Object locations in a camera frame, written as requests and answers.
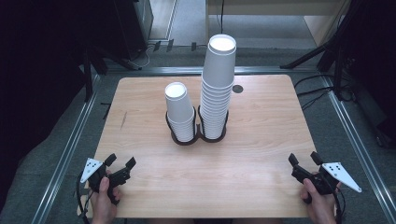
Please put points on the tall stack of paper cups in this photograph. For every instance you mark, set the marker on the tall stack of paper cups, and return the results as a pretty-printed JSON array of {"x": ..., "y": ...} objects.
[{"x": 218, "y": 77}]

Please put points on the small dark floor block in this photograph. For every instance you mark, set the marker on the small dark floor block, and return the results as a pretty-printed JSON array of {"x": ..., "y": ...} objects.
[
  {"x": 193, "y": 46},
  {"x": 170, "y": 45},
  {"x": 157, "y": 46}
]

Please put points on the black round table grommet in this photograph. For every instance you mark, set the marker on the black round table grommet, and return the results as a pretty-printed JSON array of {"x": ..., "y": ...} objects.
[{"x": 237, "y": 89}]

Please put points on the dark cabinet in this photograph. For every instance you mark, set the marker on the dark cabinet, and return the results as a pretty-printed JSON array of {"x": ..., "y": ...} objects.
[{"x": 130, "y": 28}]

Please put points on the dark curtain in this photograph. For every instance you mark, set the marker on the dark curtain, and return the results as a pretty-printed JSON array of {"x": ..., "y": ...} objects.
[{"x": 31, "y": 77}]

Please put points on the person's left hand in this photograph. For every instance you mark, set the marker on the person's left hand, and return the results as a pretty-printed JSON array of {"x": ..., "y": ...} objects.
[{"x": 102, "y": 208}]

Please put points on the black tripod stand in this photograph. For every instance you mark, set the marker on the black tripod stand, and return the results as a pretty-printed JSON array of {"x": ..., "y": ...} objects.
[{"x": 311, "y": 56}]

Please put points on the black double cup holder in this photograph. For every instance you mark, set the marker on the black double cup holder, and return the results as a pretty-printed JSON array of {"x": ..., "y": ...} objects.
[{"x": 183, "y": 143}]

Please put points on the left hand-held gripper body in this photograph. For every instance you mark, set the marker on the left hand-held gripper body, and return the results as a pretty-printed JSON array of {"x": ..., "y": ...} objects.
[{"x": 93, "y": 174}]

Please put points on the light wooden furniture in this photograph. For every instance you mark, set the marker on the light wooden furniture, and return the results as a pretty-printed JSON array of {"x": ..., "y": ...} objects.
[{"x": 264, "y": 7}]

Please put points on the black floor tape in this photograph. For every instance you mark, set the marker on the black floor tape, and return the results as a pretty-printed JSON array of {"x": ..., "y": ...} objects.
[{"x": 107, "y": 110}]

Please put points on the aluminium frame rail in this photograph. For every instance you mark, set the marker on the aluminium frame rail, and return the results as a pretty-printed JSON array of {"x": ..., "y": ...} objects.
[
  {"x": 174, "y": 70},
  {"x": 358, "y": 146},
  {"x": 67, "y": 155}
]

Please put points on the short stack of paper cups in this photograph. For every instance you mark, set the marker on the short stack of paper cups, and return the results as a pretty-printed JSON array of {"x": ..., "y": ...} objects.
[{"x": 180, "y": 109}]

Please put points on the person's right hand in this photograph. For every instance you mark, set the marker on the person's right hand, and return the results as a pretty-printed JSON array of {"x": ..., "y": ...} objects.
[{"x": 322, "y": 210}]

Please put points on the black metal stand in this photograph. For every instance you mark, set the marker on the black metal stand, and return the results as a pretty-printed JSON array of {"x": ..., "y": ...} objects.
[{"x": 88, "y": 81}]

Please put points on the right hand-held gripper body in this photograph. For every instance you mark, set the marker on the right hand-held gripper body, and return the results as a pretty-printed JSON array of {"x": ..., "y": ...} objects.
[{"x": 339, "y": 174}]

